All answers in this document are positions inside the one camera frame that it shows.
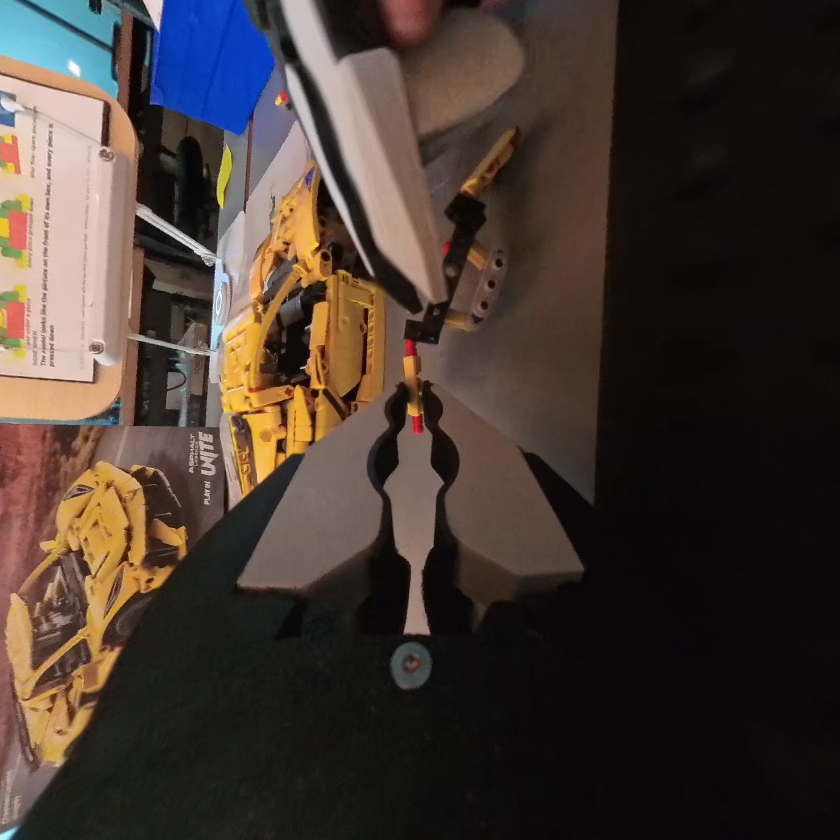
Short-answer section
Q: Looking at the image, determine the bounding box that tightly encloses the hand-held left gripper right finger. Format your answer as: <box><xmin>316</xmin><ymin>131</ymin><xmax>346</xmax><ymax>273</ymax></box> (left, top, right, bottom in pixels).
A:
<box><xmin>420</xmin><ymin>382</ymin><xmax>585</xmax><ymax>634</ymax></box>

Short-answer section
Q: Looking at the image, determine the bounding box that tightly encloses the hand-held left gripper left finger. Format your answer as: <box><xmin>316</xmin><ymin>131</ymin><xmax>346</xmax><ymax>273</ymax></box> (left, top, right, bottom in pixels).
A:
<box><xmin>236</xmin><ymin>386</ymin><xmax>411</xmax><ymax>634</ymax></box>

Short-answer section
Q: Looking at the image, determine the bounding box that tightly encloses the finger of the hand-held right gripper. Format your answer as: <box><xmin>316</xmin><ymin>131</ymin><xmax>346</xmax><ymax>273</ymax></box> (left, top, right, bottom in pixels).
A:
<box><xmin>272</xmin><ymin>0</ymin><xmax>452</xmax><ymax>315</ymax></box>

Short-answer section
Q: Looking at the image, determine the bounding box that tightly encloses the black and yellow brick subassembly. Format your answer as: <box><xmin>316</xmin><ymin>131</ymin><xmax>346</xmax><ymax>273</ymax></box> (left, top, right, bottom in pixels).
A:
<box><xmin>403</xmin><ymin>193</ymin><xmax>490</xmax><ymax>343</ymax></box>

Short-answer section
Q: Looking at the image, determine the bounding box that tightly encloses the small yellow connector brick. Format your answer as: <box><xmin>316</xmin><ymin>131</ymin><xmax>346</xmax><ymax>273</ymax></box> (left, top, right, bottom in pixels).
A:
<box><xmin>402</xmin><ymin>354</ymin><xmax>427</xmax><ymax>419</ymax></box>
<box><xmin>459</xmin><ymin>128</ymin><xmax>521</xmax><ymax>198</ymax></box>

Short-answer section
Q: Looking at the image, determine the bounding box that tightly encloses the yellow toy brick car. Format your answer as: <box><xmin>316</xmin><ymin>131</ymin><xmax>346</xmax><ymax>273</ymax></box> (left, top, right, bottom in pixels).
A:
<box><xmin>220</xmin><ymin>167</ymin><xmax>388</xmax><ymax>496</ymax></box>

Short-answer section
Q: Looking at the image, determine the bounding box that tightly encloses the person's right hand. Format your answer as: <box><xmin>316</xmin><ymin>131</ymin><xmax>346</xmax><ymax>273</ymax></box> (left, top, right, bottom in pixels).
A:
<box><xmin>384</xmin><ymin>0</ymin><xmax>454</xmax><ymax>47</ymax></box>

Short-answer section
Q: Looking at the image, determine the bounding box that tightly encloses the open instruction booklet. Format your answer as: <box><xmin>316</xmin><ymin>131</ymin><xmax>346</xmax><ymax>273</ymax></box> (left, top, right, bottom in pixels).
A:
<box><xmin>217</xmin><ymin>118</ymin><xmax>319</xmax><ymax>500</ymax></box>

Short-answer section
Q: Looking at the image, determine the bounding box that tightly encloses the blue plastic bin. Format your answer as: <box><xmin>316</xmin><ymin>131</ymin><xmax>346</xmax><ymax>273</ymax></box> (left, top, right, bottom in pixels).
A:
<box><xmin>150</xmin><ymin>0</ymin><xmax>277</xmax><ymax>135</ymax></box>

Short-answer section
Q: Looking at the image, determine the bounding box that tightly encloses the instruction board on stand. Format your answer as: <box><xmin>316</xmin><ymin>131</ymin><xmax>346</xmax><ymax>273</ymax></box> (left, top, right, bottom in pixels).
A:
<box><xmin>0</xmin><ymin>56</ymin><xmax>247</xmax><ymax>424</ymax></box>
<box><xmin>0</xmin><ymin>75</ymin><xmax>112</xmax><ymax>385</ymax></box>

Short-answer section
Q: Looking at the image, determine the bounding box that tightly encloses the toy brick set box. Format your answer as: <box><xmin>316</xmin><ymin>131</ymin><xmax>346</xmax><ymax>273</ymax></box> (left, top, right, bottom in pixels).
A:
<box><xmin>0</xmin><ymin>423</ymin><xmax>227</xmax><ymax>828</ymax></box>

